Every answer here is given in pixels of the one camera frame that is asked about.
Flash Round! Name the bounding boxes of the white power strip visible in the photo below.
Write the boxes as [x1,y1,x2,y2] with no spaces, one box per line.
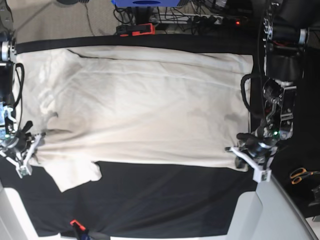
[149,12,223,25]

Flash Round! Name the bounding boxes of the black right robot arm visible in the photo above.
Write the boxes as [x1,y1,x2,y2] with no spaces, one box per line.
[0,0,45,179]

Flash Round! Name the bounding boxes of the orange clamp bottom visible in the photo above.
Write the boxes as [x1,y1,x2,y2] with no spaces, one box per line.
[70,219,86,231]

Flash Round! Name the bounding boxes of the black device at right edge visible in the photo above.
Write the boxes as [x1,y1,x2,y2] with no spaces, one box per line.
[308,185,320,207]

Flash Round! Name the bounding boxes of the white table frame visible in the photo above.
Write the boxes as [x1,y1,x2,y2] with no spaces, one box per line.
[226,177,318,240]
[0,186,61,240]

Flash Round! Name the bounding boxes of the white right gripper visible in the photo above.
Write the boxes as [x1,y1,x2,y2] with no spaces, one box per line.
[0,132,46,178]

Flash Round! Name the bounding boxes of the white T-shirt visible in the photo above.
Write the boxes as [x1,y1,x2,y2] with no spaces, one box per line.
[17,46,254,192]

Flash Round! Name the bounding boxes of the orange black clamp top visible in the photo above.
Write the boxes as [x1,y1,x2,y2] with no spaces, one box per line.
[116,23,156,37]

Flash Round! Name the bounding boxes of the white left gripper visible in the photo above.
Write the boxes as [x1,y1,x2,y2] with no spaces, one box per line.
[224,142,278,182]

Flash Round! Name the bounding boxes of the blue box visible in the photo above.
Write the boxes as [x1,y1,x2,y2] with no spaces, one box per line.
[111,0,181,8]

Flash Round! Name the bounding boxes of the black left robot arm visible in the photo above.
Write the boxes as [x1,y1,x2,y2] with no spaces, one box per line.
[226,0,320,183]

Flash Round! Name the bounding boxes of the white right table frame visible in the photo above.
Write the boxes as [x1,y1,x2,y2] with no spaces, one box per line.
[226,177,318,240]

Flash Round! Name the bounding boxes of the orange handled scissors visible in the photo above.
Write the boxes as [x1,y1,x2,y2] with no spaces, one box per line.
[289,167,320,185]

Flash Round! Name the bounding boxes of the black table cloth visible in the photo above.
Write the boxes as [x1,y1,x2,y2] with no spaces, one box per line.
[0,34,320,238]

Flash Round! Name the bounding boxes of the white left table frame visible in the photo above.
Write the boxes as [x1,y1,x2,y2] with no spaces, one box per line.
[0,186,61,240]

